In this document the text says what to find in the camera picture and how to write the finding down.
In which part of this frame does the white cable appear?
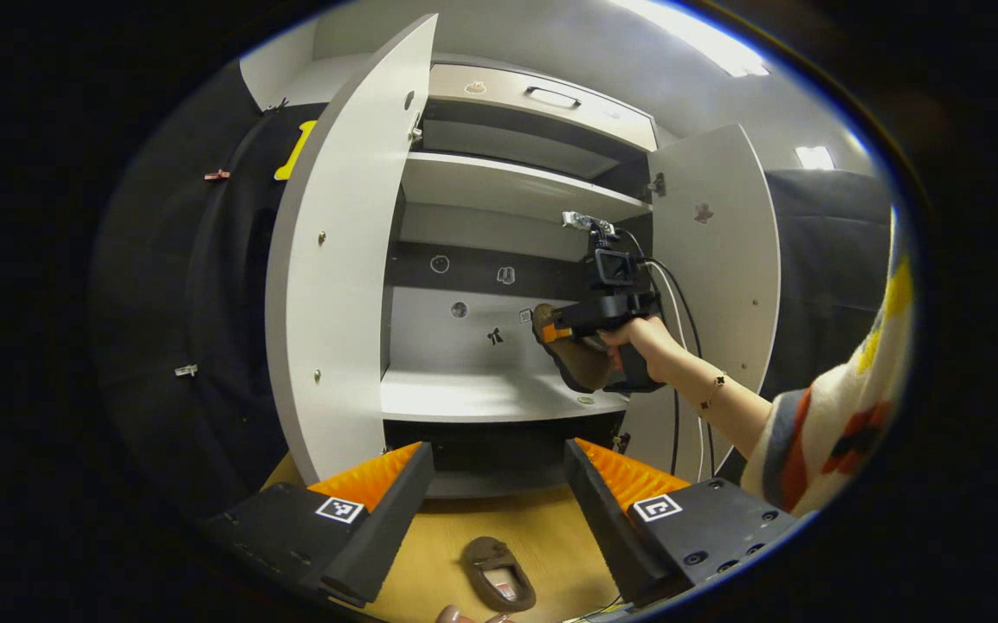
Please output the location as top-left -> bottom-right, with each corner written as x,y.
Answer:
654,277 -> 707,481

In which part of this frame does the white shoe cabinet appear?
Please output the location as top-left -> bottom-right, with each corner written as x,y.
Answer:
265,13 -> 781,498

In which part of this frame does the black cable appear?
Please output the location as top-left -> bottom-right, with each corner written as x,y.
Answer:
646,258 -> 716,477

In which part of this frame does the brown fuzzy shoe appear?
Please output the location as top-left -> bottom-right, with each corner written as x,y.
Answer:
461,536 -> 538,613
531,303 -> 625,395

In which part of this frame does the long ceiling light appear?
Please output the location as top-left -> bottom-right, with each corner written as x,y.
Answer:
611,0 -> 772,79

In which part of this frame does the white shoe cabinet door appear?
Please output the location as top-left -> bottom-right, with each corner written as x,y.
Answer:
620,124 -> 781,481
265,13 -> 439,485

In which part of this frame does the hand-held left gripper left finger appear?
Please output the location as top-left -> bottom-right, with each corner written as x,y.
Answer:
204,441 -> 435,608

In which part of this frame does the black drawer handle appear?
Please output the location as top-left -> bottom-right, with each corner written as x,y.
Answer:
525,86 -> 583,109

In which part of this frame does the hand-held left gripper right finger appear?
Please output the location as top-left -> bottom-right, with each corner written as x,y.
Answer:
563,438 -> 802,607

